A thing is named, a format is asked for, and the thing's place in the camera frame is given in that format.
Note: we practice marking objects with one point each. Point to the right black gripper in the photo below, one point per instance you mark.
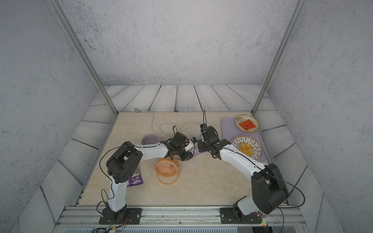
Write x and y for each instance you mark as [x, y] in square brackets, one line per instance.
[199, 145]

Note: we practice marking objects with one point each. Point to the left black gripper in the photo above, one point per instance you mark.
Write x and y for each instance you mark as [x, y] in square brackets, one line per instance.
[188, 156]

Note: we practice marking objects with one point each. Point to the purple power strip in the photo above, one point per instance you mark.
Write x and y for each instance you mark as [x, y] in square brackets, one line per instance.
[197, 152]

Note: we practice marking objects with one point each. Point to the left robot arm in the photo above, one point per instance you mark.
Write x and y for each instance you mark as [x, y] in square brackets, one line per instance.
[122, 165]

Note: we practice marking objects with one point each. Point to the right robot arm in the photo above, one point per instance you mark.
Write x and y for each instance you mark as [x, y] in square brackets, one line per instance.
[268, 187]

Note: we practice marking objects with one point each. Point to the orange desk fan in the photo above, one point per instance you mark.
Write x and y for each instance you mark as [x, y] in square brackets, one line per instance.
[167, 167]

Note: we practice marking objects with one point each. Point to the lavender placemat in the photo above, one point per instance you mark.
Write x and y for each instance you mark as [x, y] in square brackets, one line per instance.
[230, 131]

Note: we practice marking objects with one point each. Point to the yellow food piece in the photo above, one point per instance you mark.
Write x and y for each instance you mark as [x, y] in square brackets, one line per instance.
[246, 149]

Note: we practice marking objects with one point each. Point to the small patterned plate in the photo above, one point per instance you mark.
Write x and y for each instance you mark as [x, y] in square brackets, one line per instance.
[242, 118]

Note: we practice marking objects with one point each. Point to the red food piece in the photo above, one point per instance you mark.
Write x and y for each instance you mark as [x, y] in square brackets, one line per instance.
[247, 125]

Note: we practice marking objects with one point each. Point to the large patterned plate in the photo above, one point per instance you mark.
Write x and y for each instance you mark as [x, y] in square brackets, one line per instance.
[257, 148]

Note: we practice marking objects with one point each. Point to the purple snack packet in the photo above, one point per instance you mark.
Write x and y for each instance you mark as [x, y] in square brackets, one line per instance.
[136, 179]

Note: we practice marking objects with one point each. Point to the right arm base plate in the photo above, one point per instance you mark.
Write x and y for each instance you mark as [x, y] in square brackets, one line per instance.
[231, 215]

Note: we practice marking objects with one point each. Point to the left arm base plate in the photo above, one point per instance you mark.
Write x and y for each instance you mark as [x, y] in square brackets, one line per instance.
[121, 216]

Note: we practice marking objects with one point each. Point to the aluminium front rail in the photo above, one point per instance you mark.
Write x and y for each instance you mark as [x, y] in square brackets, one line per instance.
[181, 219]

